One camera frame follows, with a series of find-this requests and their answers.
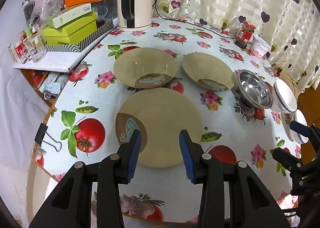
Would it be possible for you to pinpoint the tan round lump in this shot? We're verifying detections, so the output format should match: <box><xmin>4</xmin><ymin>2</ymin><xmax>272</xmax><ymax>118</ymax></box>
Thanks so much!
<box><xmin>277</xmin><ymin>64</ymin><xmax>299</xmax><ymax>93</ymax></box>

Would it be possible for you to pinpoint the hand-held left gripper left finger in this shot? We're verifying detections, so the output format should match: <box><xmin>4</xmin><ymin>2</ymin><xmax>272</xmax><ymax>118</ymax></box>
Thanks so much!
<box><xmin>29</xmin><ymin>129</ymin><xmax>142</xmax><ymax>228</ymax></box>

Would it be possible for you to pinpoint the wooden cabinet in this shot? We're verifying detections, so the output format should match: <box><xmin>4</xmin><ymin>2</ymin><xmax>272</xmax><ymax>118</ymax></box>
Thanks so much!
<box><xmin>296</xmin><ymin>88</ymin><xmax>320</xmax><ymax>128</ymax></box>

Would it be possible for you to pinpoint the white marbled board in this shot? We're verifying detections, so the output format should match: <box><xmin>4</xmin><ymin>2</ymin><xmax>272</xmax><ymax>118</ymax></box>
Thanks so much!
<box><xmin>12</xmin><ymin>50</ymin><xmax>88</xmax><ymax>73</ymax></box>

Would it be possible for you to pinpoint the black power cable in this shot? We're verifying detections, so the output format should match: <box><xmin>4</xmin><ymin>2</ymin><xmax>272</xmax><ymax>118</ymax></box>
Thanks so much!
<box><xmin>152</xmin><ymin>0</ymin><xmax>238</xmax><ymax>40</ymax></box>

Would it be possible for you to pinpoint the zigzag patterned box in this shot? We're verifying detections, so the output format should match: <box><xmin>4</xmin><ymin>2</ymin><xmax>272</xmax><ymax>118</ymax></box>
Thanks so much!
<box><xmin>45</xmin><ymin>19</ymin><xmax>117</xmax><ymax>53</ymax></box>

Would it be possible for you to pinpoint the white drape cloth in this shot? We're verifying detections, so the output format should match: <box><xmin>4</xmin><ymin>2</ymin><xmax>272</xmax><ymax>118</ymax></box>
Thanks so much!
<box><xmin>0</xmin><ymin>63</ymin><xmax>54</xmax><ymax>218</ymax></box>

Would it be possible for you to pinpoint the pale blue packet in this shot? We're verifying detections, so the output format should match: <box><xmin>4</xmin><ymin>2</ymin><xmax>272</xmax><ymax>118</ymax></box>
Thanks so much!
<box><xmin>37</xmin><ymin>71</ymin><xmax>69</xmax><ymax>99</ymax></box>

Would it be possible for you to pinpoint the white yogurt tub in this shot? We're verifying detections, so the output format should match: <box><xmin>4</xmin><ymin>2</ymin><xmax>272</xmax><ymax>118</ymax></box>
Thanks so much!
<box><xmin>251</xmin><ymin>35</ymin><xmax>272</xmax><ymax>59</ymax></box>

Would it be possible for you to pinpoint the beige deep plate butterfly print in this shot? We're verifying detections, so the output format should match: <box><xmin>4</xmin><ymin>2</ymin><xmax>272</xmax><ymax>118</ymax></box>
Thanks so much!
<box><xmin>113</xmin><ymin>48</ymin><xmax>178</xmax><ymax>89</ymax></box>
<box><xmin>182</xmin><ymin>52</ymin><xmax>236</xmax><ymax>92</ymax></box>

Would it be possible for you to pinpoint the stainless steel bowl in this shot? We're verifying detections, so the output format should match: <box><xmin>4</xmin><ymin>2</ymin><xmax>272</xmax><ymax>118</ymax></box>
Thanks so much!
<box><xmin>234</xmin><ymin>69</ymin><xmax>273</xmax><ymax>110</ymax></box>

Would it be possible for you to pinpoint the white bowl blue stripe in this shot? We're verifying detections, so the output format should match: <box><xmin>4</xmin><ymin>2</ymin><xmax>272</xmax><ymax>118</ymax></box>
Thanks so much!
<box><xmin>271</xmin><ymin>78</ymin><xmax>298</xmax><ymax>114</ymax></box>
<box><xmin>287</xmin><ymin>109</ymin><xmax>308</xmax><ymax>143</ymax></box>

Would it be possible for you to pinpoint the glass jar red lid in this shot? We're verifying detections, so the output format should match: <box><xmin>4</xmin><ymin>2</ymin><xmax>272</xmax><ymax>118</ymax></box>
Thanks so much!
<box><xmin>235</xmin><ymin>21</ymin><xmax>256</xmax><ymax>48</ymax></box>

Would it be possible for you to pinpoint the large beige plate butterfly print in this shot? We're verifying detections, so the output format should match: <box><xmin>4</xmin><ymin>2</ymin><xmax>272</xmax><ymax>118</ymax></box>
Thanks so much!
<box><xmin>115</xmin><ymin>87</ymin><xmax>202</xmax><ymax>168</ymax></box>

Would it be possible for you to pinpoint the white electric kettle black handle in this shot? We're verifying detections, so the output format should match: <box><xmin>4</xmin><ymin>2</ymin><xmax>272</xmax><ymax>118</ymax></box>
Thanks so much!
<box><xmin>117</xmin><ymin>0</ymin><xmax>153</xmax><ymax>32</ymax></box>

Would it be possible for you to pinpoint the fruit print tablecloth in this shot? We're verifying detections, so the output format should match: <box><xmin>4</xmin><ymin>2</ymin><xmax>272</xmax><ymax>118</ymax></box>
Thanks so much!
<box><xmin>30</xmin><ymin>16</ymin><xmax>304</xmax><ymax>223</ymax></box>

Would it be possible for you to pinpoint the lime green box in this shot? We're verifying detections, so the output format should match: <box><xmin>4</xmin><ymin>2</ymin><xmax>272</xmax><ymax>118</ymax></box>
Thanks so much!
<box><xmin>41</xmin><ymin>12</ymin><xmax>98</xmax><ymax>46</ymax></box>

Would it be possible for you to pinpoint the white flat box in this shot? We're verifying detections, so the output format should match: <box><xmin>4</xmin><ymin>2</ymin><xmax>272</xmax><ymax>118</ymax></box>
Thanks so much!
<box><xmin>51</xmin><ymin>3</ymin><xmax>92</xmax><ymax>29</ymax></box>

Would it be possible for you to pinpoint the clear glass mug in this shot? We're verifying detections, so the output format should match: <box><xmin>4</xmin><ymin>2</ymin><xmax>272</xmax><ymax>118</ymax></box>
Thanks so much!
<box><xmin>23</xmin><ymin>24</ymin><xmax>48</xmax><ymax>63</ymax></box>

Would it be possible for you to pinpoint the black binder clip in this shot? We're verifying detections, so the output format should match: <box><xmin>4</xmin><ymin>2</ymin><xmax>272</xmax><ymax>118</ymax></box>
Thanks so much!
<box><xmin>34</xmin><ymin>123</ymin><xmax>62</xmax><ymax>152</ymax></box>

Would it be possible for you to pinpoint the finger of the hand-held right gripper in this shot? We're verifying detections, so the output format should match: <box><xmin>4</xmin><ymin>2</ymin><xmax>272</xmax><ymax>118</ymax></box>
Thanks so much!
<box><xmin>289</xmin><ymin>120</ymin><xmax>320</xmax><ymax>163</ymax></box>
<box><xmin>269</xmin><ymin>147</ymin><xmax>320</xmax><ymax>195</ymax></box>

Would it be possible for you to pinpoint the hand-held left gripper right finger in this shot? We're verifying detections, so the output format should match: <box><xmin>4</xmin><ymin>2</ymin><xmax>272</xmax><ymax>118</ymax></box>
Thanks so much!
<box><xmin>179</xmin><ymin>129</ymin><xmax>292</xmax><ymax>228</ymax></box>

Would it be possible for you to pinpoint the crumpled clear plastic bag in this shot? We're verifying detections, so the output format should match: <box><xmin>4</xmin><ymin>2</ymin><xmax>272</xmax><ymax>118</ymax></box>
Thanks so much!
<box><xmin>30</xmin><ymin>0</ymin><xmax>65</xmax><ymax>25</ymax></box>

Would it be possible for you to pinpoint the dark glass jar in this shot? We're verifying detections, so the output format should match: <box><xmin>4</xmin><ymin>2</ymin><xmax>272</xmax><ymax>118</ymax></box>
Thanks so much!
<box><xmin>22</xmin><ymin>0</ymin><xmax>37</xmax><ymax>22</ymax></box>

